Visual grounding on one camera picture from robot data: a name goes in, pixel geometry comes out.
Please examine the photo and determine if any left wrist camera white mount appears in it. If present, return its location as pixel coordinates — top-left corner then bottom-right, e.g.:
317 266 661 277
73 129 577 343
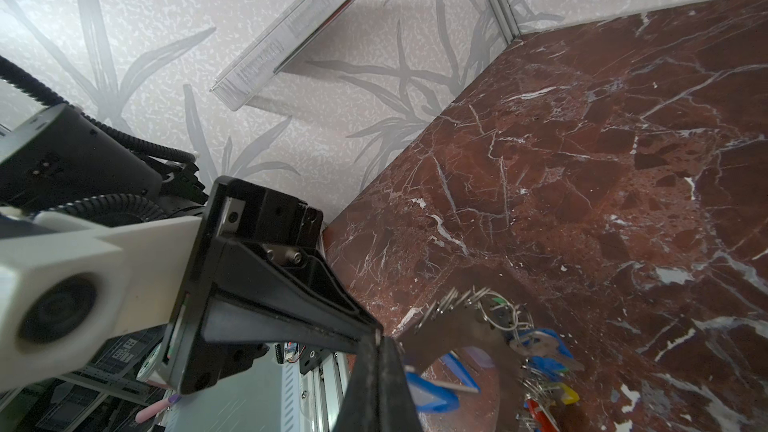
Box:
1 207 201 391

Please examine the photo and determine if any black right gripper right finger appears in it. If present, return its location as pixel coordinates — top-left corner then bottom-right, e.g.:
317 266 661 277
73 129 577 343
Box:
379 337 422 432

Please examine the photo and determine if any steel key ring disc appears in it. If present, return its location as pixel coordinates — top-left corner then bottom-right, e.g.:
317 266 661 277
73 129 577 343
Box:
398 286 586 432

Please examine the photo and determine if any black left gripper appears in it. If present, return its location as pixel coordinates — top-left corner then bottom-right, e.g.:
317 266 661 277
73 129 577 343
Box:
159 176 382 395

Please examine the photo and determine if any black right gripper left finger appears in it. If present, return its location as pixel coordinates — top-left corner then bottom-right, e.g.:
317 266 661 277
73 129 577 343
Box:
334 331 381 432

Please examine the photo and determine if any blue key tag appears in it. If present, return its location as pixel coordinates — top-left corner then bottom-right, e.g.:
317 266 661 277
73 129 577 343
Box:
406 372 480 414

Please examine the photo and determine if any clear plastic wall tray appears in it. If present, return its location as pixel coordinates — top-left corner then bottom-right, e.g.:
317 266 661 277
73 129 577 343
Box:
210 0 355 111

